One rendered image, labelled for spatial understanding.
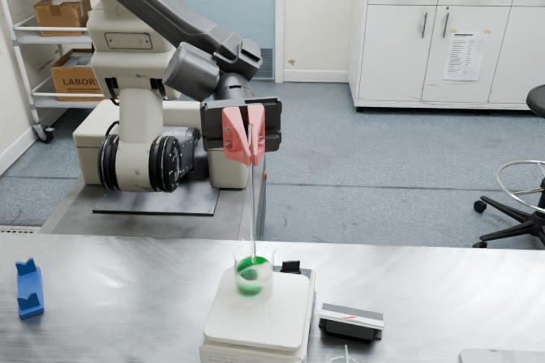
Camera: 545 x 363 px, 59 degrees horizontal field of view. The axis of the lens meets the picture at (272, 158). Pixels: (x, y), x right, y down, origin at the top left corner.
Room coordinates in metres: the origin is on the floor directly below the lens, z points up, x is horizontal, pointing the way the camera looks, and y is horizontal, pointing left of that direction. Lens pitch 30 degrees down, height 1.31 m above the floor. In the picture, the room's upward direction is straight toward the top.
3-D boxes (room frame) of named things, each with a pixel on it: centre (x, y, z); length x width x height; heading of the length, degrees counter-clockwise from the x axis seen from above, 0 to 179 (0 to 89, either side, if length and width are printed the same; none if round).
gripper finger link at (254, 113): (0.50, 0.04, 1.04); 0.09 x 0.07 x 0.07; 11
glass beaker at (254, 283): (0.46, 0.02, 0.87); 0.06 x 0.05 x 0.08; 110
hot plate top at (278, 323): (0.43, 0.02, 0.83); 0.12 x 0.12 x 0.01; 81
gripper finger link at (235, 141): (0.51, 0.02, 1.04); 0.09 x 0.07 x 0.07; 11
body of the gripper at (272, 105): (0.57, 0.04, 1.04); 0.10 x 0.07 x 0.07; 101
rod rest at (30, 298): (0.54, 0.38, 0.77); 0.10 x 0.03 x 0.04; 26
